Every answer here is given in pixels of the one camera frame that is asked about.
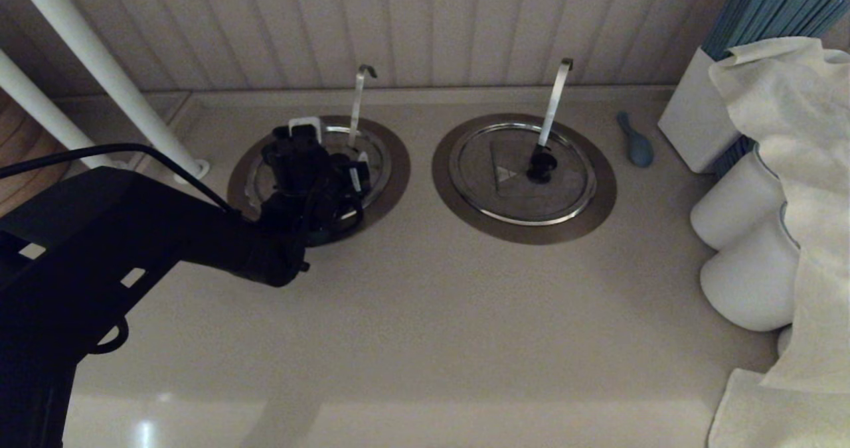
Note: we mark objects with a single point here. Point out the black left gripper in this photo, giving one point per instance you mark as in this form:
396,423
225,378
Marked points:
312,196

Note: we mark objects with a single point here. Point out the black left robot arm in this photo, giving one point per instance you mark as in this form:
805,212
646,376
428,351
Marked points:
99,235

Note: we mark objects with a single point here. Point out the small blue plastic scoop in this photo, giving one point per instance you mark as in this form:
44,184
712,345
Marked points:
639,148

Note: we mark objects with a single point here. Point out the white box holder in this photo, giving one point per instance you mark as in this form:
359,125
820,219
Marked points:
697,116

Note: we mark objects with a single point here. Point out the white jar blue rim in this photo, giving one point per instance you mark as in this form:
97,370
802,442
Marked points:
737,202
750,282

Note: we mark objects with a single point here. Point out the white cloth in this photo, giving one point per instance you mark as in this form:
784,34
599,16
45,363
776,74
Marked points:
810,169

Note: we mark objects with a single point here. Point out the black wrist camera white bracket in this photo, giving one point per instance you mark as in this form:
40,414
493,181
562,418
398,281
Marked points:
295,146

